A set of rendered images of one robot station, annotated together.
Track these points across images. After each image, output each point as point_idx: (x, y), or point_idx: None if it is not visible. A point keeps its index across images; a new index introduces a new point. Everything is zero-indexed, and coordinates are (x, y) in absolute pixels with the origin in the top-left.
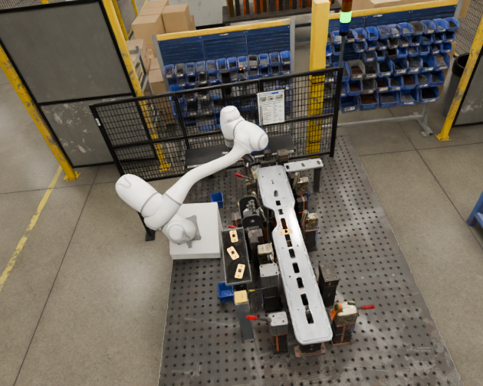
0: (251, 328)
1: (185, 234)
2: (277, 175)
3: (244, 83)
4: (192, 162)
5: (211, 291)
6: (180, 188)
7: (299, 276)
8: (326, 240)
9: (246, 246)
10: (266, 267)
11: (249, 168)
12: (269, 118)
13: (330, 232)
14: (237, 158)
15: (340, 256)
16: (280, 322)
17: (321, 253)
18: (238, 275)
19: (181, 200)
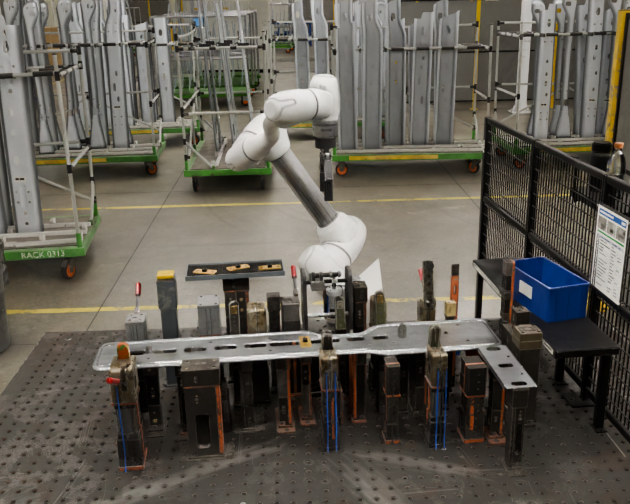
0: (164, 352)
1: (305, 264)
2: (462, 338)
3: (590, 170)
4: (483, 264)
5: None
6: (254, 136)
7: (208, 349)
8: (347, 468)
9: (246, 273)
10: (212, 298)
11: (324, 189)
12: (603, 277)
13: (371, 475)
14: (265, 121)
15: (303, 480)
16: (129, 318)
17: (313, 458)
18: (198, 270)
19: (246, 149)
